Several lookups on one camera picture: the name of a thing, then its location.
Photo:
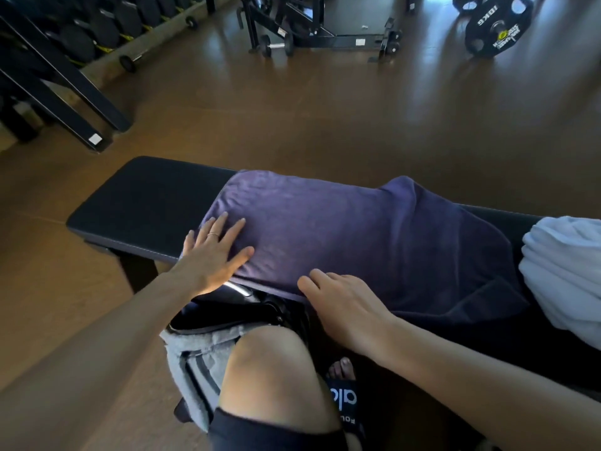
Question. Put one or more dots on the person's right hand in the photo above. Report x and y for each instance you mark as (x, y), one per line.
(350, 312)

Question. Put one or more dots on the person's left hand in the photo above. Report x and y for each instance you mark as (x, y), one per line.
(209, 265)

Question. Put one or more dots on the person's left little finger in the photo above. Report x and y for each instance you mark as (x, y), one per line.
(188, 241)

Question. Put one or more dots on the person's left middle finger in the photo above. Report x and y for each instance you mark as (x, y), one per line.
(217, 227)

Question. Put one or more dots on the person's left thumb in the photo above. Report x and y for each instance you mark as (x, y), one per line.
(240, 259)

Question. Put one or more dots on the person's right thumb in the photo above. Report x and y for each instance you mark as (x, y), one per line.
(307, 290)

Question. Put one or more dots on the purple towel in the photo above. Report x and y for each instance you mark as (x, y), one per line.
(357, 230)

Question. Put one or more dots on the person's right forearm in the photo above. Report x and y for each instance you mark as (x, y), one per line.
(479, 394)

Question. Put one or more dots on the person's left forearm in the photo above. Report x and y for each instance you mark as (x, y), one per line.
(94, 361)

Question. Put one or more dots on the black padded workout bench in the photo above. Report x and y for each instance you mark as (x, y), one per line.
(141, 206)

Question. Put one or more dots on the person's foot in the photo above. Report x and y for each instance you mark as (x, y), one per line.
(342, 369)

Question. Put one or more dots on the person's bare leg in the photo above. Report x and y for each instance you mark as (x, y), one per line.
(277, 375)

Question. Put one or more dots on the grey striped cloth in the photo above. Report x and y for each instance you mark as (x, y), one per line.
(188, 359)

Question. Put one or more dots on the black slide sandal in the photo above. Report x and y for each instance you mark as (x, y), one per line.
(345, 401)

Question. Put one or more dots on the person's dark shorts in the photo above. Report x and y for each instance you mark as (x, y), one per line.
(272, 439)

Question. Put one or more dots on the small black dumbbell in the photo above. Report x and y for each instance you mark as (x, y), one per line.
(191, 22)
(128, 63)

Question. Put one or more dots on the black dumbbell rack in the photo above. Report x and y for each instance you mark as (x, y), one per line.
(61, 79)

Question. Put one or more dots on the row of black dumbbells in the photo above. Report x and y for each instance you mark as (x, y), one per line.
(103, 28)

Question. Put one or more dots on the white towel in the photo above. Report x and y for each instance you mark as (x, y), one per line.
(563, 272)

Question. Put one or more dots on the black weight plate yellow label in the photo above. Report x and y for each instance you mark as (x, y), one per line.
(500, 25)

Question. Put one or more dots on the black bench metal frame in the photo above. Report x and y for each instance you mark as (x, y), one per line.
(225, 314)

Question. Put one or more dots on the black weight machine frame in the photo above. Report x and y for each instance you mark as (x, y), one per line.
(319, 28)

